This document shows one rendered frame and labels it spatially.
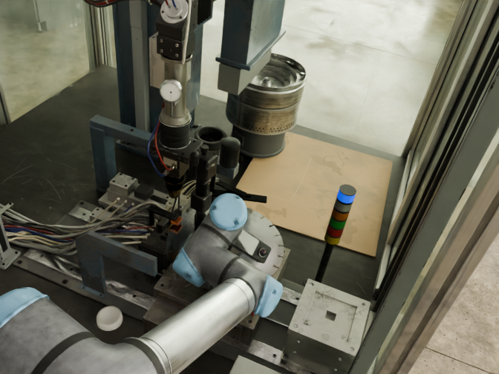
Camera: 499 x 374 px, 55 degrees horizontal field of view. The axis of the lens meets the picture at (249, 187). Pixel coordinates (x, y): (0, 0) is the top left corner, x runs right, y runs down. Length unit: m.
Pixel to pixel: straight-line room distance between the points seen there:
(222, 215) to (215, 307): 0.22
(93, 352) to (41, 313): 0.09
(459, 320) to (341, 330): 1.46
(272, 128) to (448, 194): 1.16
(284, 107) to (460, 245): 1.22
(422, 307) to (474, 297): 2.04
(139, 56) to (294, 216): 0.79
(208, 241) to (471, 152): 0.50
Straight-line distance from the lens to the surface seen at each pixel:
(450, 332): 2.64
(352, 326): 1.31
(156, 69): 1.19
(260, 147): 1.96
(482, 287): 2.93
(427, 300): 0.80
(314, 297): 1.34
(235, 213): 0.95
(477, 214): 0.68
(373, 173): 2.07
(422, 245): 0.87
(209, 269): 0.94
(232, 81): 1.43
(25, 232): 1.69
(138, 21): 1.70
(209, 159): 1.14
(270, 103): 1.80
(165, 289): 1.37
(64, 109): 2.29
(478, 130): 0.74
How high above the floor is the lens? 1.94
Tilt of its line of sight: 40 degrees down
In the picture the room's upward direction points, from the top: 8 degrees clockwise
